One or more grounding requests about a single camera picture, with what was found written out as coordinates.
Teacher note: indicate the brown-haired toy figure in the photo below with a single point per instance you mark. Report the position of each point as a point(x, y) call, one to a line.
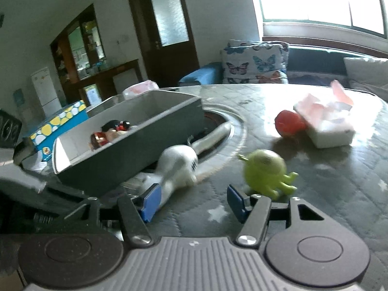
point(100, 141)

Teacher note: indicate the white pink tissue pack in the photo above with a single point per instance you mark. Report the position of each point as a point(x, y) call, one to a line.
point(324, 118)
point(139, 88)

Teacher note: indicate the blue dotted tissue box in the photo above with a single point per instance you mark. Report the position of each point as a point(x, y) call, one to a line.
point(57, 124)

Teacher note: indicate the dark wooden cabinet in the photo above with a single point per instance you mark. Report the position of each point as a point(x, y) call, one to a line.
point(91, 72)

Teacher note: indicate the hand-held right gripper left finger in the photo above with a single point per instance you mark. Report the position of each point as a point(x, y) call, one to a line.
point(151, 201)

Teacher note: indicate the white cushion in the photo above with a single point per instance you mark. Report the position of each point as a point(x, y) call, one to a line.
point(368, 72)

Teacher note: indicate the green one-eyed monster toy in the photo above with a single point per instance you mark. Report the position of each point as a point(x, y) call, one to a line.
point(265, 169)

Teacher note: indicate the butterfly print pillow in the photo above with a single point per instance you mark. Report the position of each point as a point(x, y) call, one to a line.
point(254, 62)

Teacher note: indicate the blue sofa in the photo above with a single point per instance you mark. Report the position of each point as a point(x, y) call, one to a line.
point(315, 59)

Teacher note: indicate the dark wooden door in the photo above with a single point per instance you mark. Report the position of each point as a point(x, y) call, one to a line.
point(165, 30)

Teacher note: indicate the white plush toy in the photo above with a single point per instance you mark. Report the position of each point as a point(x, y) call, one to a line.
point(178, 162)

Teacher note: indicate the dark-haired toy figure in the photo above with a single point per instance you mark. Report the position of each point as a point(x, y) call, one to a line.
point(116, 125)

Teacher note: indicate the grey cardboard box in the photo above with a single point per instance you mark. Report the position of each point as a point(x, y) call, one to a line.
point(130, 154)

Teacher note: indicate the white refrigerator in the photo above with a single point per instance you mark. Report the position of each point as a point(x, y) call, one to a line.
point(45, 91)

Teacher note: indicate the glass turntable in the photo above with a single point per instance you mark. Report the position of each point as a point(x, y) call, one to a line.
point(238, 130)

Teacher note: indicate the red toy figure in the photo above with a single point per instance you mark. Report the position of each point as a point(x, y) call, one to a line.
point(288, 122)

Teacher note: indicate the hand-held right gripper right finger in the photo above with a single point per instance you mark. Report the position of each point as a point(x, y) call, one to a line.
point(236, 203)

